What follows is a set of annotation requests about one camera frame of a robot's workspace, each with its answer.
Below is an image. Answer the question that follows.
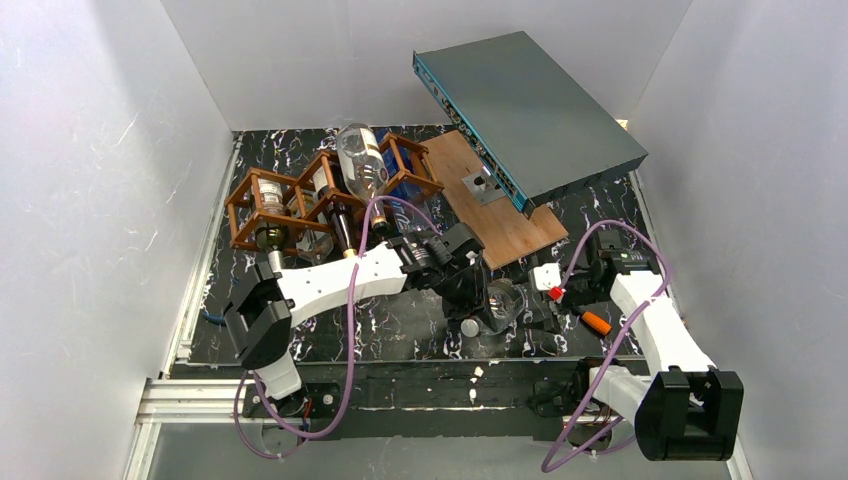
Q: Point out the clear bottle white label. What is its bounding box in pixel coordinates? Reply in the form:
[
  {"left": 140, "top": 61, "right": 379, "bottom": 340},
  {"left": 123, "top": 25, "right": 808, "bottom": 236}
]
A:
[{"left": 336, "top": 123, "right": 391, "bottom": 235}]

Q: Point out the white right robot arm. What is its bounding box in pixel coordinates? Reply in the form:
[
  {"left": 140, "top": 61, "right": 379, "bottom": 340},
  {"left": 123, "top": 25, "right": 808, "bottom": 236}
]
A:
[{"left": 527, "top": 221, "right": 744, "bottom": 461}]

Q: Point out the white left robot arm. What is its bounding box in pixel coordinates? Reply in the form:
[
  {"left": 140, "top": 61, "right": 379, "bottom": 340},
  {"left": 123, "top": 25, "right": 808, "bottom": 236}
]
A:
[{"left": 223, "top": 223, "right": 494, "bottom": 400}]

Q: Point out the blue glass bottle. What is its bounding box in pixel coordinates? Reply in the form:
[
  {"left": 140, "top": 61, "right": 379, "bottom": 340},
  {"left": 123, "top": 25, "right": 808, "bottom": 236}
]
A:
[{"left": 382, "top": 143, "right": 432, "bottom": 233}]

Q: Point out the green bottle silver cap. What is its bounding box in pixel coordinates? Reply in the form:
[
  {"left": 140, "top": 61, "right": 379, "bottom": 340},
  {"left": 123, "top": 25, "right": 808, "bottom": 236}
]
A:
[{"left": 254, "top": 178, "right": 293, "bottom": 273}]

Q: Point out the orange handled screwdriver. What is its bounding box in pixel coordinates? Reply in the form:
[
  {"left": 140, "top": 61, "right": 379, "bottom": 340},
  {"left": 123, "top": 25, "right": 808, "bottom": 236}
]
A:
[{"left": 571, "top": 307, "right": 612, "bottom": 337}]

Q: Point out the clear glass bottle dark label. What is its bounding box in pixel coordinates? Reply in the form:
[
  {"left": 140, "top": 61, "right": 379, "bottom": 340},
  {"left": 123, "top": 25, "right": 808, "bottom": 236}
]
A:
[{"left": 460, "top": 279, "right": 526, "bottom": 338}]

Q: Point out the wooden board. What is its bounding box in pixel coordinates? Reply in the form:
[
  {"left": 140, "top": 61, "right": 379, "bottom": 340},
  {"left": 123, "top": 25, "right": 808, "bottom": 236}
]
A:
[{"left": 423, "top": 131, "right": 568, "bottom": 269}]

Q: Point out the brown wooden wine rack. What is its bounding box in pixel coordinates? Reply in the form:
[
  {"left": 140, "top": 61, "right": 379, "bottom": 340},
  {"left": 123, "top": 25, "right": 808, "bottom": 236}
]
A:
[{"left": 225, "top": 133, "right": 444, "bottom": 256}]

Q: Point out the teal network switch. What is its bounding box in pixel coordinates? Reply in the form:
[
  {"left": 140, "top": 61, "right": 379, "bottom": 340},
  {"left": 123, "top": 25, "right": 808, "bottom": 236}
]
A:
[{"left": 412, "top": 31, "right": 648, "bottom": 217}]

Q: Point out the dark bottle gold cap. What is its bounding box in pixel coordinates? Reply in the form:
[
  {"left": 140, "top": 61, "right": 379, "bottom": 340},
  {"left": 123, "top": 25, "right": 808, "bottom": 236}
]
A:
[{"left": 311, "top": 160, "right": 358, "bottom": 258}]

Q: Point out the black base beam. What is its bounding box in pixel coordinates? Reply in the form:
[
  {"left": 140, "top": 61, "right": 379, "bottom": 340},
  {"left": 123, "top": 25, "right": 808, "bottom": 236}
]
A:
[{"left": 225, "top": 357, "right": 657, "bottom": 441}]

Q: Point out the metal bracket on board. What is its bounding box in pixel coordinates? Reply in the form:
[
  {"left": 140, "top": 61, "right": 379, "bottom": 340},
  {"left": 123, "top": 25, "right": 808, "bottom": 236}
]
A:
[{"left": 463, "top": 167, "right": 505, "bottom": 205}]

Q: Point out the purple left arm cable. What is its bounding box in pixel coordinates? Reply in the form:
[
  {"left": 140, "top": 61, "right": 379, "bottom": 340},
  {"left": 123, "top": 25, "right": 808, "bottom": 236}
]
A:
[{"left": 231, "top": 194, "right": 444, "bottom": 461}]

